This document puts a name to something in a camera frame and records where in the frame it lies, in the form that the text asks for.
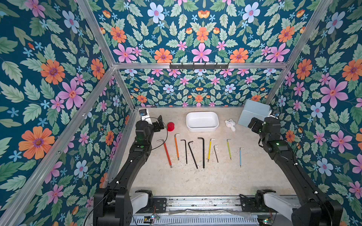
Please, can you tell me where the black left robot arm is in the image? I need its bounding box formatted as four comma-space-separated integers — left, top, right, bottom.
92, 114, 167, 226

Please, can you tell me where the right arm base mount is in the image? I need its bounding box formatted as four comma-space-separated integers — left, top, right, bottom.
239, 189, 276, 213

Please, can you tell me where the red plush apple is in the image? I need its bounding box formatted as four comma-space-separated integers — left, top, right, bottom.
167, 122, 175, 132

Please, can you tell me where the green handled hex key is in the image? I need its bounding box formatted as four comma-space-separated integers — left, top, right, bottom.
226, 139, 232, 160

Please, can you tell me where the white storage box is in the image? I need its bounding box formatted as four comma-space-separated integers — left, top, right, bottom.
186, 111, 219, 132

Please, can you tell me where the blue handled hex key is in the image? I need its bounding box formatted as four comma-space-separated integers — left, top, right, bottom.
239, 147, 243, 167

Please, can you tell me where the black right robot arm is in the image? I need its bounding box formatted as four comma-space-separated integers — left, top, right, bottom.
248, 117, 343, 226

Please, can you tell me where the medium black hex key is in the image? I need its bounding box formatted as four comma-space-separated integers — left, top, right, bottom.
188, 141, 198, 169

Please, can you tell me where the thin black hex key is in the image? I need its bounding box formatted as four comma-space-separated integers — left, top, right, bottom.
181, 139, 188, 164

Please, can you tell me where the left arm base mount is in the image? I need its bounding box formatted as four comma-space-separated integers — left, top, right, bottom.
131, 190, 167, 214

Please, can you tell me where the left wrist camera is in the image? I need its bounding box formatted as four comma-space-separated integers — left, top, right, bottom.
139, 109, 152, 124

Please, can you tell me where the light blue box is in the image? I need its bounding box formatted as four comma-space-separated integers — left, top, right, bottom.
238, 99, 271, 127

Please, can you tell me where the red handled hex key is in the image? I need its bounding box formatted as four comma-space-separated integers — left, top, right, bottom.
157, 139, 173, 168

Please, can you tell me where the black hook rail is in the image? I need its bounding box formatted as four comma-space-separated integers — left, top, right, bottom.
168, 63, 229, 70

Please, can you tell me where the orange handled hex key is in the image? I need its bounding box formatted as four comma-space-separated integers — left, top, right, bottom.
174, 133, 180, 160

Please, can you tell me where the yellow handled hex key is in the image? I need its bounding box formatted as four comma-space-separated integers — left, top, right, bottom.
207, 138, 216, 162

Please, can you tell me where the large black hex key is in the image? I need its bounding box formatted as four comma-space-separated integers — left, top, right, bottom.
198, 137, 205, 169

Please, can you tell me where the white plush bunny toy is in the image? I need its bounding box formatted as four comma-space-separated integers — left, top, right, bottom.
224, 119, 236, 132

